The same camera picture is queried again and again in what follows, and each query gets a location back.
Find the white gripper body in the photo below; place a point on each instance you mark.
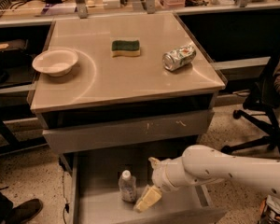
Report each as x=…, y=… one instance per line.
x=160, y=174

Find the clear plastic water bottle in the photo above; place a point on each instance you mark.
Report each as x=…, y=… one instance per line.
x=127, y=187

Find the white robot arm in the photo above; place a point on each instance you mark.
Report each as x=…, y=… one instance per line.
x=201, y=164

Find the open grey middle drawer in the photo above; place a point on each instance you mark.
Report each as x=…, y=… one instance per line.
x=96, y=198

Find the grey drawer cabinet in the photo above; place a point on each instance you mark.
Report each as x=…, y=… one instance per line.
x=101, y=88

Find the closed grey top drawer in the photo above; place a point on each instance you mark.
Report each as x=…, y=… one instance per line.
x=128, y=132

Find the crushed soda can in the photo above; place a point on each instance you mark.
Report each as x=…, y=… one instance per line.
x=179, y=57

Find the green yellow sponge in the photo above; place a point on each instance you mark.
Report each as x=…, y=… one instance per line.
x=125, y=48

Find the black office chair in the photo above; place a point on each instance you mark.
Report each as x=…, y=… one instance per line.
x=262, y=97

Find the brown shoe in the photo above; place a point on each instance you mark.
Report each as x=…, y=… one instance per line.
x=24, y=212

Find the white paper bowl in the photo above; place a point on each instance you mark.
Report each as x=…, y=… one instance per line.
x=55, y=62

